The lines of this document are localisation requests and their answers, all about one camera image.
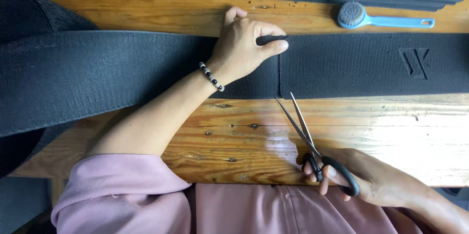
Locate long black elastic band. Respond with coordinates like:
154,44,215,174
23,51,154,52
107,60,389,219
0,30,289,138

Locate black handled scissors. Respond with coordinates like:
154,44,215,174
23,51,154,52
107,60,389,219
275,92,361,197

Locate black elastic band roll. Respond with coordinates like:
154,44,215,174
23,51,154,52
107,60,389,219
0,0,99,180

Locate black band piece with emblem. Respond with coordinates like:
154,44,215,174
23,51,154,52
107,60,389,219
279,32,469,100

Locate blue handled brush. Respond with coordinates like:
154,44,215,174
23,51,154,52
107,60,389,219
337,1,435,30

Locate person's left hand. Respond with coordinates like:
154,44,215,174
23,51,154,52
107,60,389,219
206,6,289,86

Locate pink garment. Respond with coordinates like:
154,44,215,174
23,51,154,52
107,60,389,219
51,153,424,234

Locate person's right hand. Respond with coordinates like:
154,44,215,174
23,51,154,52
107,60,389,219
302,148,423,210

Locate black and white bead bracelet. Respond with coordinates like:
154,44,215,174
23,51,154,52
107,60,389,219
199,61,225,93

